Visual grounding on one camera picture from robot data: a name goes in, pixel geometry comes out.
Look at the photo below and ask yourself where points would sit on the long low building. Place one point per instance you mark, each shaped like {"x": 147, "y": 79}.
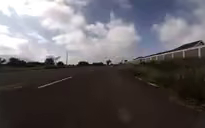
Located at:
{"x": 186, "y": 51}

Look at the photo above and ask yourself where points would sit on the pole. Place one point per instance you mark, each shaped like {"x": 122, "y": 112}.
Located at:
{"x": 67, "y": 58}

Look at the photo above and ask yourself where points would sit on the row of distant trees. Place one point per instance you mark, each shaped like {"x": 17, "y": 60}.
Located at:
{"x": 50, "y": 62}

